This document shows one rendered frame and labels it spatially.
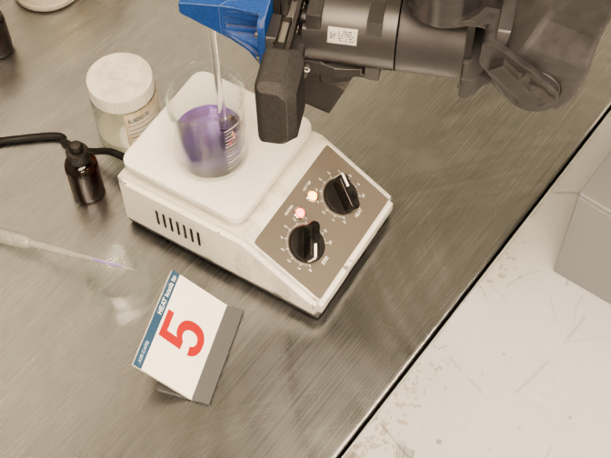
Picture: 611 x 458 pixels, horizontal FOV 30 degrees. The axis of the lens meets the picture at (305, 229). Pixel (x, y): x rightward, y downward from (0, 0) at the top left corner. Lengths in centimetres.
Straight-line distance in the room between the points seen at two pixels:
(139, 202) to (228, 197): 9
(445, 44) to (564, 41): 8
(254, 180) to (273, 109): 20
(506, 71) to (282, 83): 14
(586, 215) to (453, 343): 15
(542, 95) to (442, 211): 28
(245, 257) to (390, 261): 13
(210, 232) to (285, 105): 23
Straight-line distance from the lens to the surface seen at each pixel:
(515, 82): 76
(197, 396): 93
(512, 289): 99
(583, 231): 94
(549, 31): 75
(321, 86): 83
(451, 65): 78
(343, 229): 96
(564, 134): 109
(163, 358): 92
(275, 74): 73
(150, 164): 95
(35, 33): 119
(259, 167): 94
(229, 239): 93
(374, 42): 78
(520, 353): 96
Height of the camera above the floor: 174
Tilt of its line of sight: 57 degrees down
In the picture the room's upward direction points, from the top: 1 degrees counter-clockwise
